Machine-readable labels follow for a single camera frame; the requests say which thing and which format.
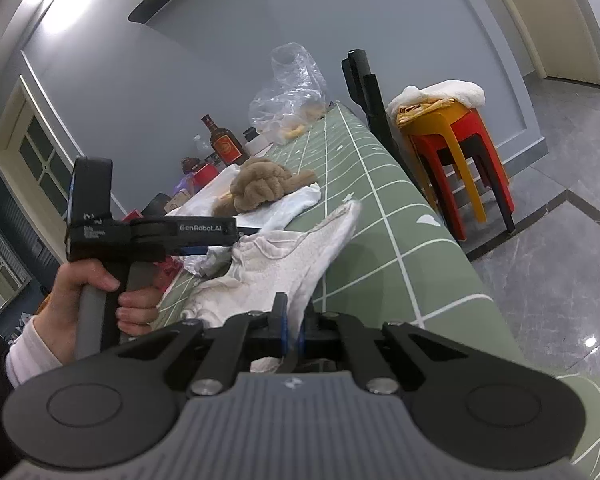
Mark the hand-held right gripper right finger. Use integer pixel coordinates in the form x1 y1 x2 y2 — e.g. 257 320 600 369
295 307 473 396

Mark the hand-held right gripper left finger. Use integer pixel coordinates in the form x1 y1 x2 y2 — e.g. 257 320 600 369
112 292 288 399

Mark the brown teddy bear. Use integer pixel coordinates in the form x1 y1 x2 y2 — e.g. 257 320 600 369
212 156 318 215

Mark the white terry cloth mitt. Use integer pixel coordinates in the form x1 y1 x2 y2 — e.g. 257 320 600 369
182 199 363 374

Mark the person's left forearm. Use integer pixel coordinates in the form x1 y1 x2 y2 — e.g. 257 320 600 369
0 316 80 390

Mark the person's left hand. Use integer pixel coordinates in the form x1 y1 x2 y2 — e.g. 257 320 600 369
32 262 161 361

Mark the red box with clear side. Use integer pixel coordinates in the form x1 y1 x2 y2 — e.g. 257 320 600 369
155 255 182 287

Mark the small wooden speaker box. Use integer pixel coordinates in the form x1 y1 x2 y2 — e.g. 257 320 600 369
162 192 196 214

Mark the red mug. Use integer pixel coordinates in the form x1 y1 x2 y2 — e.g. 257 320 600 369
192 164 220 191

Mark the white box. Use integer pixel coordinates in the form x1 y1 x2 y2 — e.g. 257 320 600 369
244 137 277 157

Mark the brown liquor bottle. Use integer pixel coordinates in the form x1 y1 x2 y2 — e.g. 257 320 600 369
201 114 247 167

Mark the clear water bottle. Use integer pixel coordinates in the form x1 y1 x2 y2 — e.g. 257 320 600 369
192 135 216 159

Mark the glass-paned door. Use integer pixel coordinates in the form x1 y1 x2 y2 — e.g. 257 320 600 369
0 77 129 262

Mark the green checkered tablecloth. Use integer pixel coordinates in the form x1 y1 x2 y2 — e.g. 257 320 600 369
157 102 600 480

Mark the clear plastic bag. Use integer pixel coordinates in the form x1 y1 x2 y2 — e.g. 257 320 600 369
249 42 328 147

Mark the black chair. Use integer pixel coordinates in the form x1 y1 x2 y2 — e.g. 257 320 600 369
341 49 432 202

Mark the white towel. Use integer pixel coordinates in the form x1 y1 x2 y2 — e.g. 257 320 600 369
386 79 486 117

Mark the black plastic stool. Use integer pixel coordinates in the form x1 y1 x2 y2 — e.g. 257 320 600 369
472 142 516 234

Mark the red plastic stool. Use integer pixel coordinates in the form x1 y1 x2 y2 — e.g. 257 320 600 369
409 109 512 242

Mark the cream door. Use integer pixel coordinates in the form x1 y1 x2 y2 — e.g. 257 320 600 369
480 0 600 92

